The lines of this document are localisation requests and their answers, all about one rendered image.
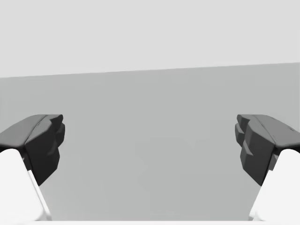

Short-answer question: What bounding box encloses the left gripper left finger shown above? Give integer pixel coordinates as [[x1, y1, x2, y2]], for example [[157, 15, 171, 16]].
[[0, 114, 66, 221]]

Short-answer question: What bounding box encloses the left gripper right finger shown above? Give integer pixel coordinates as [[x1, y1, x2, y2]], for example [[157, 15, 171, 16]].
[[234, 114, 300, 221]]

